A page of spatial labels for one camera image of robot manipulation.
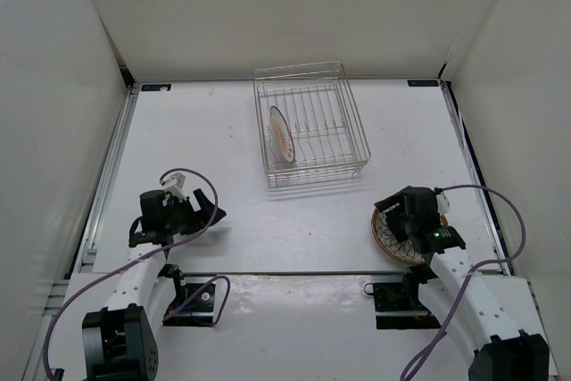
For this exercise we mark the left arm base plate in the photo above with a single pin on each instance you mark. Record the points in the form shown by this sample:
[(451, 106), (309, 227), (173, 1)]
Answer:
[(197, 313)]

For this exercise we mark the flower patterned plate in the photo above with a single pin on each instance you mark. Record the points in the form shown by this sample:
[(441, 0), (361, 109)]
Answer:
[(400, 226)]

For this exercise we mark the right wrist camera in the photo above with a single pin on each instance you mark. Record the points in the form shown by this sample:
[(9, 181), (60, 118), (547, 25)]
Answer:
[(443, 203)]

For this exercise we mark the white plate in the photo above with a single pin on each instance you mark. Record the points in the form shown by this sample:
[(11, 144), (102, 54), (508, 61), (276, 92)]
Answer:
[(401, 252)]

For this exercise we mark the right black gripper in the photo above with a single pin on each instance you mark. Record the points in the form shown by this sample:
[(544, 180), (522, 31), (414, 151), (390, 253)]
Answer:
[(391, 217)]

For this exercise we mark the table label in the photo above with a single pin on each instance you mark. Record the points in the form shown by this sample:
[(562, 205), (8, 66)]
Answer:
[(155, 88), (423, 82)]

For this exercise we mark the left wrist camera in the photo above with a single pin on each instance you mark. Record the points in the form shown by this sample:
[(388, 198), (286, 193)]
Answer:
[(173, 183)]

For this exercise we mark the orange patterned plate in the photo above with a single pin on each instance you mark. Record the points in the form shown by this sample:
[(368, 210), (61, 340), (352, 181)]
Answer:
[(282, 134)]

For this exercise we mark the chrome wire dish rack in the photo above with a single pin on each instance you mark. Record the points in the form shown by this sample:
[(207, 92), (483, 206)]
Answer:
[(319, 106)]

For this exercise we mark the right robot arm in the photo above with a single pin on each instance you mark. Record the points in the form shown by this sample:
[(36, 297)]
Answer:
[(452, 288)]

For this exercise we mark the right table label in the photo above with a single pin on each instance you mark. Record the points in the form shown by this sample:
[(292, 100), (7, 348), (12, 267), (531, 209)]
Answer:
[(423, 82)]

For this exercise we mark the left table label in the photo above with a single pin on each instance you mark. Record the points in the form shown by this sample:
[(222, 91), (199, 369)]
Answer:
[(155, 88)]

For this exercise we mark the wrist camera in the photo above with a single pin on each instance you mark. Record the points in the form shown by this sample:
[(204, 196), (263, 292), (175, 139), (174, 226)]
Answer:
[(173, 183), (443, 203)]

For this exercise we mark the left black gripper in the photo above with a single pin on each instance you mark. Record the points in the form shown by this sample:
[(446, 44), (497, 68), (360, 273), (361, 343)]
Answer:
[(197, 218)]

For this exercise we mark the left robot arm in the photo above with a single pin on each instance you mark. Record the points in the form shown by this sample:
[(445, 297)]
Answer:
[(119, 340)]

